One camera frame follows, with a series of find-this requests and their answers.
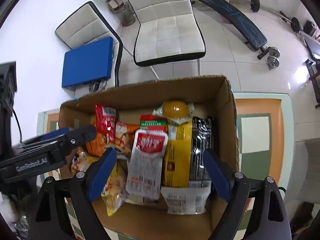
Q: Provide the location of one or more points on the cardboard box with blue print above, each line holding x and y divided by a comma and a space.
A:
212, 97

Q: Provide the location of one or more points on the egg yolk pastry packet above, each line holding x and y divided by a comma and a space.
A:
175, 111

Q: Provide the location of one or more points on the checkered table mat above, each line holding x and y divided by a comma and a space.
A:
266, 142

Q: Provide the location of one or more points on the black device on stand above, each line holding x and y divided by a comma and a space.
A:
8, 87

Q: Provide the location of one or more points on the white padded chair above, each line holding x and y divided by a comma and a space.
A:
168, 32

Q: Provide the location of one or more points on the white chair with blue cushion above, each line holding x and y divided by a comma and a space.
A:
87, 25

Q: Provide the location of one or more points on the yellow black snack packet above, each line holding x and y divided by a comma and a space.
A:
177, 155

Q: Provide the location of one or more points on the white nitz snack packet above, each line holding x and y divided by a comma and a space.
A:
187, 200

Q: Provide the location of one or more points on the dumbbell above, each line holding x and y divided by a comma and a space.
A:
273, 57

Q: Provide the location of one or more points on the orange snack bag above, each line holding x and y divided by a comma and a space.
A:
97, 146

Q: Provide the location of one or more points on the grey chair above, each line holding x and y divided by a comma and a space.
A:
304, 178

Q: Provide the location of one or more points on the white red sauce packet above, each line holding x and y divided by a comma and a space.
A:
145, 165

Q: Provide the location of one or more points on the black noodle packet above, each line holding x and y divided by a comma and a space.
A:
202, 139

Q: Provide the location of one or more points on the blue sit-up bench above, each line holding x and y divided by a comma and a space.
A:
243, 24

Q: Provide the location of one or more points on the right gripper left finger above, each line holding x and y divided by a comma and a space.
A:
87, 186

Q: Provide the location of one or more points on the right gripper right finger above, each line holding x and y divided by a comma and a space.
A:
231, 186

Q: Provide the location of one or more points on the red chocolate ball pouch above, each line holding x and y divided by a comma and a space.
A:
105, 121

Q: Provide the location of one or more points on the red green snack packet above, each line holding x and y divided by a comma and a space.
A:
153, 123

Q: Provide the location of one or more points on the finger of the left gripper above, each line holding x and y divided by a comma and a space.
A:
47, 136
78, 137

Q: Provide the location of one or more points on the panda print snack bag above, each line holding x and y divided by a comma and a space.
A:
81, 161

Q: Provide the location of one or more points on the blue cushion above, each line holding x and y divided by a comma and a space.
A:
91, 62

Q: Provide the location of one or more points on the yellow rice cracker bag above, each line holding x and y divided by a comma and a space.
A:
114, 193

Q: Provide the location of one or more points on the barbell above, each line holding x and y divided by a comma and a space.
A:
294, 22

